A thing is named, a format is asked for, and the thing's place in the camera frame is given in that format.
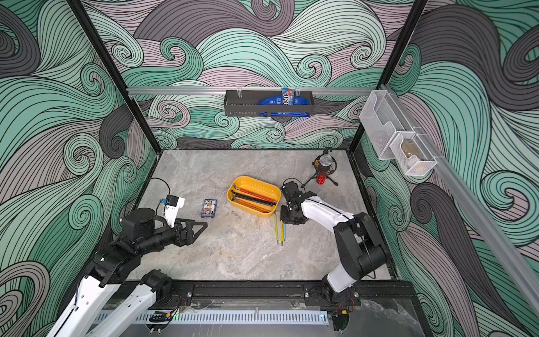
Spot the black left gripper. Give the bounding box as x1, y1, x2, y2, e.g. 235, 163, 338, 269
137, 216, 207, 256

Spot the red hex key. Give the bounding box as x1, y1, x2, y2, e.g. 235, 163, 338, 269
232, 184, 277, 204

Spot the black hex key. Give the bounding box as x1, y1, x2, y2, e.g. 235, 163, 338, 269
230, 190, 277, 206

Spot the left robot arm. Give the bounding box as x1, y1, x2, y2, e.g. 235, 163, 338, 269
49, 208, 208, 336

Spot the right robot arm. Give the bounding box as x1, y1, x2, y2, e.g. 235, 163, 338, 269
280, 190, 387, 306

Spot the blue playing cards box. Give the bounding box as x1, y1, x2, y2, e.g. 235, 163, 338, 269
201, 199, 218, 218

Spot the yellow plastic storage box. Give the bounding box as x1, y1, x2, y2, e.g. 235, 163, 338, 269
227, 176, 282, 218

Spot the black tripod microphone stand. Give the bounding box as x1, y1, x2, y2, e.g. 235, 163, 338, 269
301, 149, 339, 189

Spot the blue snack packet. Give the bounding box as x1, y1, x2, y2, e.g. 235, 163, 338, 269
258, 88, 312, 117

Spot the small clear bin with contents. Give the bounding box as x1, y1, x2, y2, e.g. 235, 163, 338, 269
390, 131, 437, 178

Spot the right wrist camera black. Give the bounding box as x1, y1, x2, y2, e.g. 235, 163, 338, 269
281, 181, 302, 203

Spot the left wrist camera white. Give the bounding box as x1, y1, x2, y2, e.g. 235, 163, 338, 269
162, 195, 185, 228

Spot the black left camera cable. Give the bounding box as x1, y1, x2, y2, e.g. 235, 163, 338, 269
148, 177, 172, 216

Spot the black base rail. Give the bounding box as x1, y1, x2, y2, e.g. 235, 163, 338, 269
151, 280, 416, 309

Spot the white slotted cable duct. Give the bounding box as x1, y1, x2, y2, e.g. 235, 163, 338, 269
171, 310, 329, 326

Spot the black wall shelf basket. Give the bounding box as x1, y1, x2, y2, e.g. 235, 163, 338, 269
224, 88, 314, 117

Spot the clear plastic wall bin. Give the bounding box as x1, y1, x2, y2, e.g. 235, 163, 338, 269
360, 90, 412, 160

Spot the aluminium back rail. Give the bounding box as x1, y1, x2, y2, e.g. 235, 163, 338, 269
126, 86, 374, 96

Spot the aluminium rail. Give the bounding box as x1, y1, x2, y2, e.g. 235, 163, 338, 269
380, 83, 539, 304
126, 86, 374, 96

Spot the aluminium right rail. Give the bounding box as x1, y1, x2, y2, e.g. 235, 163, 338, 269
380, 83, 539, 304

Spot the black frame corner post right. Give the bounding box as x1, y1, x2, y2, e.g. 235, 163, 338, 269
348, 0, 430, 152

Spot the black frame corner post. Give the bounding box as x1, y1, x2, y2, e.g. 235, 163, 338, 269
348, 0, 430, 152
66, 0, 162, 154

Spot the black frame corner post left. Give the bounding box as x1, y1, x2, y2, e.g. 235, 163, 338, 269
66, 0, 162, 154

